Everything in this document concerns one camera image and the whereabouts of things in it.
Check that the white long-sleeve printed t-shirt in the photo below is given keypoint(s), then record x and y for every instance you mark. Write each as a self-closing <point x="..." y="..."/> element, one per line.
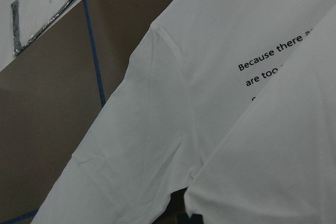
<point x="194" y="73"/>

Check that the silver-edged plastic bag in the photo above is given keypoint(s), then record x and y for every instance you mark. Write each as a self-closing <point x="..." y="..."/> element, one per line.
<point x="31" y="18"/>

